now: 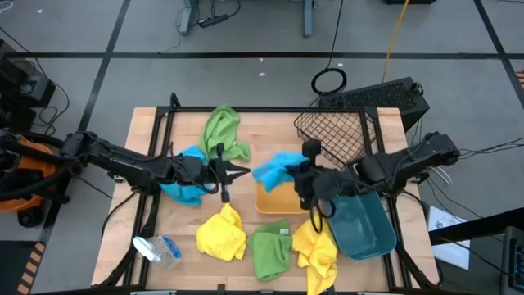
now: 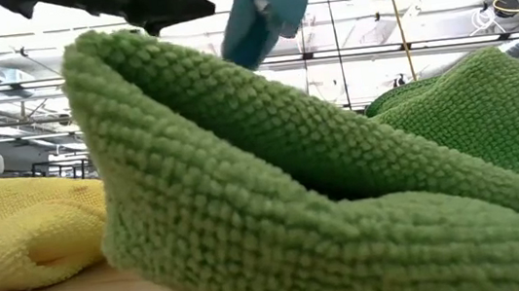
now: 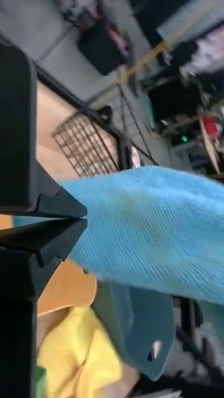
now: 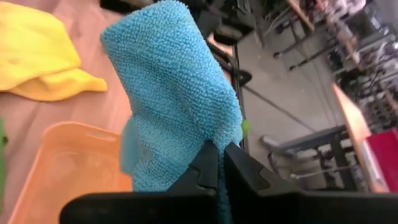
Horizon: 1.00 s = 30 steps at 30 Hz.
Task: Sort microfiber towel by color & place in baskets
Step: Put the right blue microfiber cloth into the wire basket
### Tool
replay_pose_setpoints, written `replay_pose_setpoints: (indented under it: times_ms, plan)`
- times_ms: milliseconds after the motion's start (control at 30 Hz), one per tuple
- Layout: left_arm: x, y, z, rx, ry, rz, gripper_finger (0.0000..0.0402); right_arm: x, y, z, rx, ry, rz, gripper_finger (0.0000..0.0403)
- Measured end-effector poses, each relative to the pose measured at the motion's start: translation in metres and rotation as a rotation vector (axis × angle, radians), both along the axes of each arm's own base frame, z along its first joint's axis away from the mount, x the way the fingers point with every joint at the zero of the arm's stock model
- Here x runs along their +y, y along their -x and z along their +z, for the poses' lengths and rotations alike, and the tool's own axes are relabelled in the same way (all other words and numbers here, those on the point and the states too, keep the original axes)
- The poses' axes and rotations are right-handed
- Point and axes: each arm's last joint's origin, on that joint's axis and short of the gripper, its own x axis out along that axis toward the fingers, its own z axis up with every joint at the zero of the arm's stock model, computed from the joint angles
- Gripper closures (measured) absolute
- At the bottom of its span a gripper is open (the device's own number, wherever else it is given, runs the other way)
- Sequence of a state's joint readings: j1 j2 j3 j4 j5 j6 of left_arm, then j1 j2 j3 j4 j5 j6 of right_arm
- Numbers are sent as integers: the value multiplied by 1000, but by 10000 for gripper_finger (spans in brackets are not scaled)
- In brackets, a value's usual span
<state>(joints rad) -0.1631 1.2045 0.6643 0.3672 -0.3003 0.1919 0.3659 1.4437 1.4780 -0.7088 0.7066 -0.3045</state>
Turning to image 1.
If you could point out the grey desk leg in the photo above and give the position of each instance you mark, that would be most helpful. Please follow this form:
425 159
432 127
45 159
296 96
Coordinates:
308 18
187 16

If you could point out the blue microfiber towel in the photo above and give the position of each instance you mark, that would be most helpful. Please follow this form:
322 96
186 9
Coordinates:
272 172
184 194

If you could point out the teal plastic basket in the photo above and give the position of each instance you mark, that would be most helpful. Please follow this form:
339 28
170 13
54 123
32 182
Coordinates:
360 229

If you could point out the black power strip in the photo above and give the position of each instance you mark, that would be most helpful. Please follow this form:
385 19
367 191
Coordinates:
213 20

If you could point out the black device with buttons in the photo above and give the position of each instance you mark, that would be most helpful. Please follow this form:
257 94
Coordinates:
513 262

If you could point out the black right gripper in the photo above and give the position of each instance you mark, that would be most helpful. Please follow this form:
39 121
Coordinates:
323 184

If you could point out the black metal beam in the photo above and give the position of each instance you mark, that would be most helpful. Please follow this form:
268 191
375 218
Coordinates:
479 227

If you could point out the orange and black vacuum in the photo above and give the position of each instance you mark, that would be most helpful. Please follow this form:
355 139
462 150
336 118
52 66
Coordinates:
32 164

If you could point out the green microfiber towel with tag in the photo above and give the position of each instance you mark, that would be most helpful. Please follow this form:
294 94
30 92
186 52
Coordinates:
268 254

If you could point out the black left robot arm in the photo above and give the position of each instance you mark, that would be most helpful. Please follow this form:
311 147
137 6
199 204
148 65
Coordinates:
123 162

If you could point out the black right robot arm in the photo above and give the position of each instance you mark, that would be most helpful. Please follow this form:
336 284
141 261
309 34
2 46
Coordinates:
409 162

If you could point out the black metal table frame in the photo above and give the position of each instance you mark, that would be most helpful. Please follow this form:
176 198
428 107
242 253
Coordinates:
278 109

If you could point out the white paper sheet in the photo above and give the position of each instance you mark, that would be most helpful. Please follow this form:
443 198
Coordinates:
454 256

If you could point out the black computer tower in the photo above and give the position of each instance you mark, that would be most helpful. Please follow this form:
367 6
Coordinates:
380 96

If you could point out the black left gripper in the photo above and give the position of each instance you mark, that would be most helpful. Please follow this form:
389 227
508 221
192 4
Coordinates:
192 168

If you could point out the orange plastic basket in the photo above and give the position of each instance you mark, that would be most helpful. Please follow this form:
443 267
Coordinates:
278 201

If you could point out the yellow microfiber towel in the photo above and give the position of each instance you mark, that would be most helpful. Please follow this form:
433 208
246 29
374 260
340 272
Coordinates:
221 237
317 254

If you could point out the black equipment box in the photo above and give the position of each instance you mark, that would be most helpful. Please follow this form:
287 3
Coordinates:
24 86

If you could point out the clear spray bottle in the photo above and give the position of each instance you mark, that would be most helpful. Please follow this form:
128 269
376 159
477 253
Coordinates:
163 250

